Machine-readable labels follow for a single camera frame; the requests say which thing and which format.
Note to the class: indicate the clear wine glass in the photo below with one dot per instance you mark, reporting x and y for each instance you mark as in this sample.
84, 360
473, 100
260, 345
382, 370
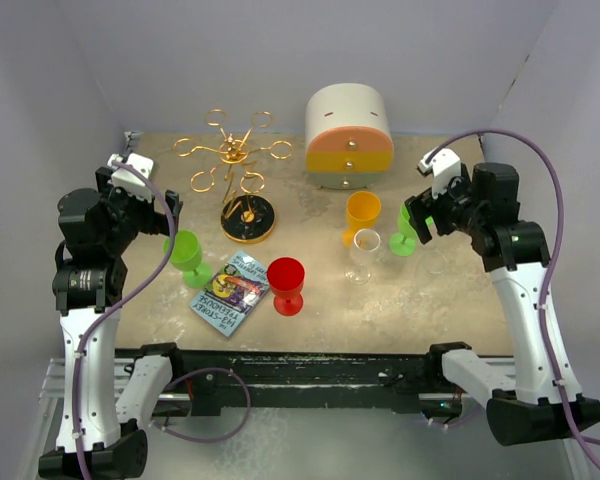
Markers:
430, 260
364, 251

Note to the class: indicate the blue treehouse book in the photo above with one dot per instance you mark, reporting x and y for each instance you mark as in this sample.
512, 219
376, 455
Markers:
232, 293

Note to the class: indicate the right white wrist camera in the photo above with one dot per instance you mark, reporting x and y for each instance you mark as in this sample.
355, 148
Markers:
444, 167

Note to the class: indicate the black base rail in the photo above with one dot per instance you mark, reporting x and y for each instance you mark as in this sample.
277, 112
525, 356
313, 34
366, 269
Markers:
400, 383

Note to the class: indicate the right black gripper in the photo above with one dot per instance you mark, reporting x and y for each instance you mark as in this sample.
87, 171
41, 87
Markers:
456, 185

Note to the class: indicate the gold wine glass rack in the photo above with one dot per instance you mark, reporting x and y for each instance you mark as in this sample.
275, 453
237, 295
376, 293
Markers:
246, 217

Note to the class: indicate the green plastic goblet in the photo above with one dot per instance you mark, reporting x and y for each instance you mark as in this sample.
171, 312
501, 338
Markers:
187, 257
403, 243

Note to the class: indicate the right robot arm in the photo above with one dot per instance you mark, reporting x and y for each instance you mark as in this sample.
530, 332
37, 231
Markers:
544, 401

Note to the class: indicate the orange plastic goblet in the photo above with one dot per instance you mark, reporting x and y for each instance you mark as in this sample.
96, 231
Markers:
362, 211

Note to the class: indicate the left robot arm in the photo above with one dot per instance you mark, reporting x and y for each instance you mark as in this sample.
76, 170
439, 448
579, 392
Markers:
103, 436

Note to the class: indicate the pastel mini drawer chest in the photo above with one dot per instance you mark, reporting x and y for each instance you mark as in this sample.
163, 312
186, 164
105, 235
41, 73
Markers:
348, 141

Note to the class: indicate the red plastic goblet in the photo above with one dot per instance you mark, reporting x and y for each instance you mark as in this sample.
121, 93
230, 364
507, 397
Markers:
286, 277

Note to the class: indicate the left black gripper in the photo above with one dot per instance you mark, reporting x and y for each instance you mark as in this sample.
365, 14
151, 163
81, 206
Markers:
155, 222

